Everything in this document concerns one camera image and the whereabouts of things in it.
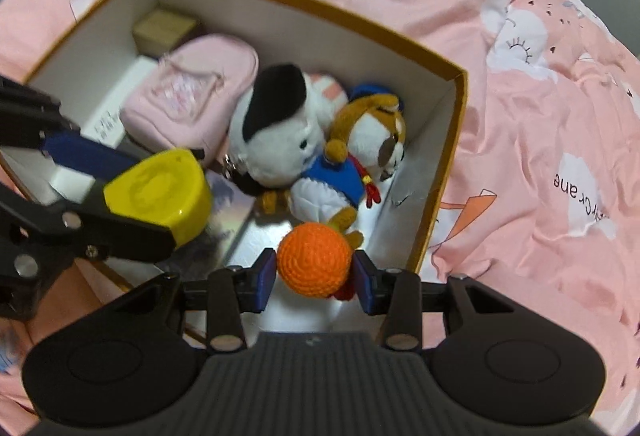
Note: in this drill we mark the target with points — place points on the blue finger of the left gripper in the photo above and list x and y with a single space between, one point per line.
86 156

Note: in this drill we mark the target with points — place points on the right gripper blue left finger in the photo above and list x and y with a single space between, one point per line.
264 274

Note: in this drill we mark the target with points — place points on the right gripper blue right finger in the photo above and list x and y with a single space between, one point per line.
365 276

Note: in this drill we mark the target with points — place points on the orange crochet ball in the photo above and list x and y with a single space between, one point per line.
314 260

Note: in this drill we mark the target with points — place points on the portrait photo card box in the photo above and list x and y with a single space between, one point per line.
209 250

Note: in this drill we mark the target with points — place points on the yellow plastic container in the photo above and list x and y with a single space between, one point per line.
168 189

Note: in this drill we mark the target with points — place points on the pink small pouch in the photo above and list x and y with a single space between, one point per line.
187 101

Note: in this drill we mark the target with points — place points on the brown sailor plush toy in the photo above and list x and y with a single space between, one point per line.
365 147

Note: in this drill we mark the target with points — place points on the gold gift box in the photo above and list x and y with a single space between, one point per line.
163 30

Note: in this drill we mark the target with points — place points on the white black plush toy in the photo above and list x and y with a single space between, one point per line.
280 126

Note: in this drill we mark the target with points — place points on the orange cardboard storage box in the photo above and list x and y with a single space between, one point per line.
95 67

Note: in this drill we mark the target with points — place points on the pink cloud print duvet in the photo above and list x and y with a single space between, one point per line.
542 201

